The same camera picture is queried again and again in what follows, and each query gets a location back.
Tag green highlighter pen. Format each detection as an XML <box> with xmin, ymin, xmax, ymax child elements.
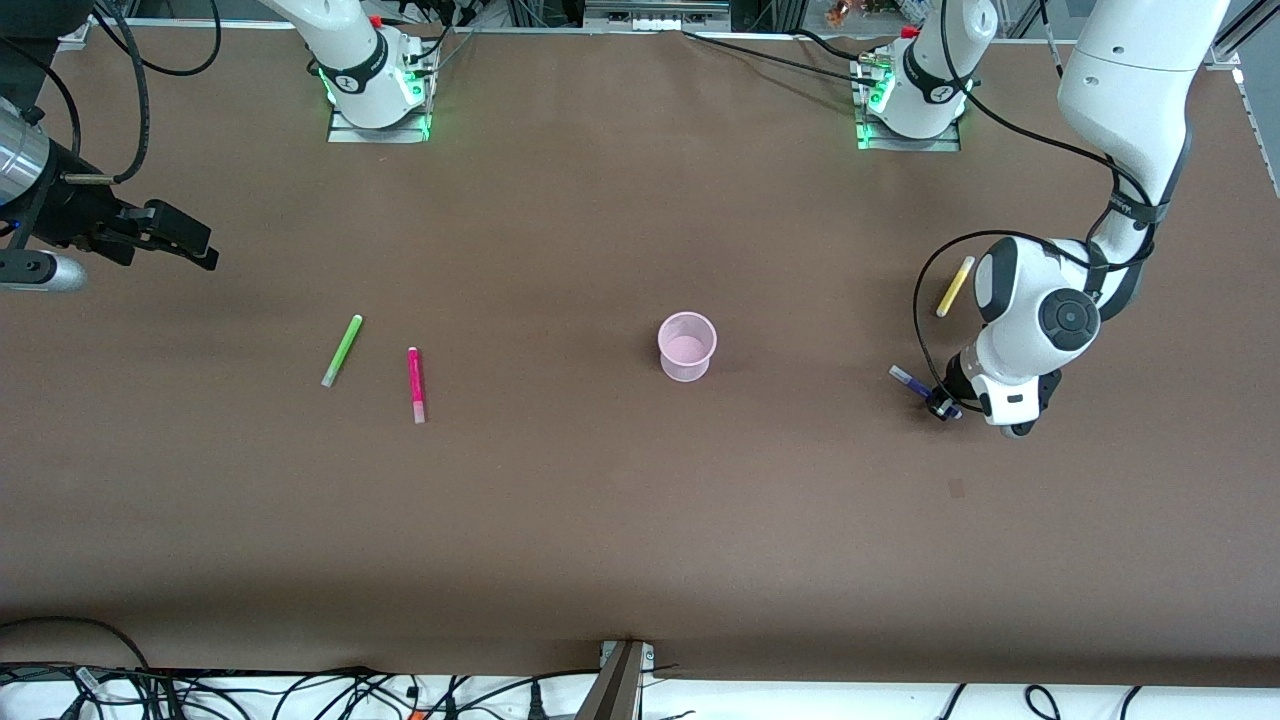
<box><xmin>321</xmin><ymin>314</ymin><xmax>364</xmax><ymax>389</ymax></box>

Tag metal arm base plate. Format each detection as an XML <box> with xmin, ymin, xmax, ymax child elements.
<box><xmin>855</xmin><ymin>55</ymin><xmax>963</xmax><ymax>153</ymax></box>
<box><xmin>328</xmin><ymin>55</ymin><xmax>433</xmax><ymax>144</ymax></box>

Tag pink plastic cup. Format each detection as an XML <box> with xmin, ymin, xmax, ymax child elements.
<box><xmin>657</xmin><ymin>311</ymin><xmax>719</xmax><ymax>384</ymax></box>

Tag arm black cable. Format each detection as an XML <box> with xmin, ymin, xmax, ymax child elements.
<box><xmin>92</xmin><ymin>0</ymin><xmax>223</xmax><ymax>187</ymax></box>
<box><xmin>911</xmin><ymin>0</ymin><xmax>1161</xmax><ymax>403</ymax></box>

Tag long black cable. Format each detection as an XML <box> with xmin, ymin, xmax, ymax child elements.
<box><xmin>683</xmin><ymin>28</ymin><xmax>881</xmax><ymax>79</ymax></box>

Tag purple pen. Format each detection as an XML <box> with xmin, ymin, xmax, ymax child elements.
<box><xmin>889</xmin><ymin>365</ymin><xmax>964</xmax><ymax>420</ymax></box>

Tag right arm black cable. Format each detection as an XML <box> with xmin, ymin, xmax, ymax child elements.
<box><xmin>92</xmin><ymin>0</ymin><xmax>223</xmax><ymax>187</ymax></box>

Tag black looped cable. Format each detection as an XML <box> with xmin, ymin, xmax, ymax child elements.
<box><xmin>0</xmin><ymin>616</ymin><xmax>151</xmax><ymax>677</ymax></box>

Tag aluminium frame rail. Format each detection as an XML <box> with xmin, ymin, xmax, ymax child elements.
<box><xmin>1205</xmin><ymin>0</ymin><xmax>1280</xmax><ymax>197</ymax></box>

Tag yellow highlighter pen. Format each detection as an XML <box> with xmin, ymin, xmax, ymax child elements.
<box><xmin>935</xmin><ymin>256</ymin><xmax>976</xmax><ymax>319</ymax></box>

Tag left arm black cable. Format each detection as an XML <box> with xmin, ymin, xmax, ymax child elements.
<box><xmin>911</xmin><ymin>0</ymin><xmax>1161</xmax><ymax>403</ymax></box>

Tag aluminium profile post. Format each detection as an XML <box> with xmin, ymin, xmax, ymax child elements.
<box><xmin>575</xmin><ymin>640</ymin><xmax>656</xmax><ymax>720</ymax></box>

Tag grey power strip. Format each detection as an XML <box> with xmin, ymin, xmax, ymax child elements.
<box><xmin>585</xmin><ymin>0</ymin><xmax>731</xmax><ymax>33</ymax></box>

